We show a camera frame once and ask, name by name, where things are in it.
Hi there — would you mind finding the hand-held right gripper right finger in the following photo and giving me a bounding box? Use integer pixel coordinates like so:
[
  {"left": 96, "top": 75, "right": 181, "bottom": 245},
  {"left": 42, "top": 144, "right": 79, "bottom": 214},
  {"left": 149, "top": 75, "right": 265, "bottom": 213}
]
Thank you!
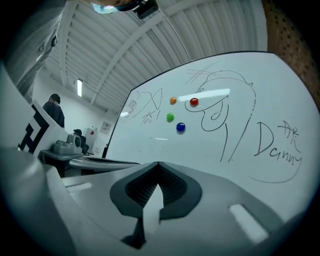
[{"left": 157, "top": 161, "right": 285, "bottom": 253}]

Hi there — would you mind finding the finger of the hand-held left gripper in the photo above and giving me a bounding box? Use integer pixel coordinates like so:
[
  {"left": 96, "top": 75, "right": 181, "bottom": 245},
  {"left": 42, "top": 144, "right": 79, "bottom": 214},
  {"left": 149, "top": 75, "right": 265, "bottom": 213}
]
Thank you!
[{"left": 69, "top": 155, "right": 141, "bottom": 171}]

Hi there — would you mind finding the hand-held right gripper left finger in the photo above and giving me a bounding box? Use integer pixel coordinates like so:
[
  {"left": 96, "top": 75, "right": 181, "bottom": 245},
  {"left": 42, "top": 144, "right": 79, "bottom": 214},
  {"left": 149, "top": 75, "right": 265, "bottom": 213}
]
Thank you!
[{"left": 61, "top": 161, "right": 160, "bottom": 243}]

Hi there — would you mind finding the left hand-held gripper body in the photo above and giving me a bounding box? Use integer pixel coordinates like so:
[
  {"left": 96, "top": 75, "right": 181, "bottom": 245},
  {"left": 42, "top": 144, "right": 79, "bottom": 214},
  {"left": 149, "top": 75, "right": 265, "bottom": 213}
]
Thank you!
[{"left": 51, "top": 133, "right": 84, "bottom": 155}]

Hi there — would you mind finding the white whiteboard with drawings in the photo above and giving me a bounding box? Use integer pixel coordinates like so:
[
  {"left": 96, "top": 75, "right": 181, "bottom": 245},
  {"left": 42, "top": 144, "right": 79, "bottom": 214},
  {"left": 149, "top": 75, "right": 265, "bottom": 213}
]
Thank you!
[{"left": 103, "top": 51, "right": 320, "bottom": 222}]

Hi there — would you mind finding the white cabinet with red label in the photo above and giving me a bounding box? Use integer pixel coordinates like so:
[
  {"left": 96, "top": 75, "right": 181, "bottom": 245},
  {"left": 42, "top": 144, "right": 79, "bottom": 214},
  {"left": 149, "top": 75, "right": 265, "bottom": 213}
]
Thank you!
[{"left": 84, "top": 127, "right": 99, "bottom": 154}]

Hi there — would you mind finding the blue face mask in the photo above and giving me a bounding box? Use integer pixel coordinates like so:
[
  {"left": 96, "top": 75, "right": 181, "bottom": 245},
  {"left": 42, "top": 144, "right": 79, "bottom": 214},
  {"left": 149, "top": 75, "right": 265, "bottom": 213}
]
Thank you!
[{"left": 90, "top": 0, "right": 121, "bottom": 14}]

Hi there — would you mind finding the brown pegboard panel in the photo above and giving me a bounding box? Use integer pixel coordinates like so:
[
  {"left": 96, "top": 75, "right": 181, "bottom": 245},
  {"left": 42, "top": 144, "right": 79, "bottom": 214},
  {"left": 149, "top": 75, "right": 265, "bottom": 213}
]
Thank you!
[{"left": 261, "top": 0, "right": 320, "bottom": 107}]

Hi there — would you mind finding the white wall poster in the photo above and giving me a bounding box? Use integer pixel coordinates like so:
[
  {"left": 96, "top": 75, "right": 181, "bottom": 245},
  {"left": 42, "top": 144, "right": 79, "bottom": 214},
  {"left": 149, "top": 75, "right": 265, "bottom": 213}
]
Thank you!
[{"left": 100, "top": 121, "right": 112, "bottom": 136}]

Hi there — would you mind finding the black head-worn camera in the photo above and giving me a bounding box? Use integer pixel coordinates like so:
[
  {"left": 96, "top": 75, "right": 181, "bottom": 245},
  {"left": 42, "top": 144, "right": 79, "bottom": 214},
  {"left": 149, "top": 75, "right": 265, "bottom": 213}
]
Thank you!
[{"left": 131, "top": 0, "right": 159, "bottom": 20}]

